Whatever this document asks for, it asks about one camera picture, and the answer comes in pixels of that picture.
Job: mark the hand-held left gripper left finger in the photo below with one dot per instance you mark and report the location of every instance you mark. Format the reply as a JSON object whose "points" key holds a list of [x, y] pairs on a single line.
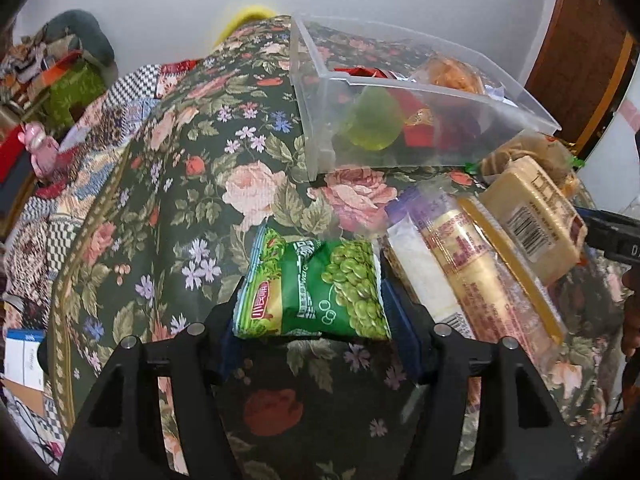
{"points": [[227, 355]]}

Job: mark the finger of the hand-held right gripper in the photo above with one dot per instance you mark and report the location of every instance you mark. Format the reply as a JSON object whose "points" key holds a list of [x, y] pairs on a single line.
{"points": [[600, 216]]}

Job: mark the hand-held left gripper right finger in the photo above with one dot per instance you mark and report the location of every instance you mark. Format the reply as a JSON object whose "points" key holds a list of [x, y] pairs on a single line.
{"points": [[407, 345]]}

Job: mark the beige barcode snack packet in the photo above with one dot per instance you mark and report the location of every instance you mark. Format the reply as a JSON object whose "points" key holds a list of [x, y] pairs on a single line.
{"points": [[535, 220]]}

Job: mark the green pea snack packet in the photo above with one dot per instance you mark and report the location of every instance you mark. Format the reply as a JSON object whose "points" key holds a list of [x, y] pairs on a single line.
{"points": [[320, 290]]}

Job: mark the clear plastic storage bin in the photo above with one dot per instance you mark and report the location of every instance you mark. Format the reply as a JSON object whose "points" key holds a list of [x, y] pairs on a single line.
{"points": [[320, 110]]}

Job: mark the person's right hand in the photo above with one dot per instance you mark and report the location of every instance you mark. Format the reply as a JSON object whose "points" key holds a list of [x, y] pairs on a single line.
{"points": [[632, 330]]}

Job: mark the brown bread bag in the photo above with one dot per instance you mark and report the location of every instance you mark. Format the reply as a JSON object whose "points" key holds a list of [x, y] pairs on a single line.
{"points": [[530, 150]]}

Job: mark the long beige cracker packet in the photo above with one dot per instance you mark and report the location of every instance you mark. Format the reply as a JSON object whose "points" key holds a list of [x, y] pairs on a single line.
{"points": [[475, 270]]}

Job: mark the floral tablecloth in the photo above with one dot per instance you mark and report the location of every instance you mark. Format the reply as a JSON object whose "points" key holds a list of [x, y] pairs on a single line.
{"points": [[200, 210]]}

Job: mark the red snack packet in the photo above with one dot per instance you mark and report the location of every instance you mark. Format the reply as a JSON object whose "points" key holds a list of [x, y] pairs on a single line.
{"points": [[430, 122]]}

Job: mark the white paper box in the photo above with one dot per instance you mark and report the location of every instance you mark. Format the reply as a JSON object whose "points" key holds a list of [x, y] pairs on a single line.
{"points": [[25, 360]]}

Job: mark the orange fried snack bag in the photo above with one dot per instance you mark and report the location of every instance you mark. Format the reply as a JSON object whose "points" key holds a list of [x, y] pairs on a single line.
{"points": [[450, 75]]}

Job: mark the checkered patchwork blanket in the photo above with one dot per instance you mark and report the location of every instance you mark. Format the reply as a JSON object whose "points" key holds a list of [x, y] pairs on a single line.
{"points": [[65, 200]]}

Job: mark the green jelly cup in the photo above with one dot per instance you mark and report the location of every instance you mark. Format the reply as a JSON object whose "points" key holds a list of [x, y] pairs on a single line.
{"points": [[375, 120]]}

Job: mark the pink toy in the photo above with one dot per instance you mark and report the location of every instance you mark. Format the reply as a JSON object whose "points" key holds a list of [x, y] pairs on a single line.
{"points": [[40, 147]]}

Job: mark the orange box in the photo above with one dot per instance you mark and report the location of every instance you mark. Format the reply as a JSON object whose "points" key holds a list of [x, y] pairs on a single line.
{"points": [[60, 67]]}

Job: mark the yellow round object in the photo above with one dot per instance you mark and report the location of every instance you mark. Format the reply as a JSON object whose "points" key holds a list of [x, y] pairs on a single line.
{"points": [[247, 17]]}

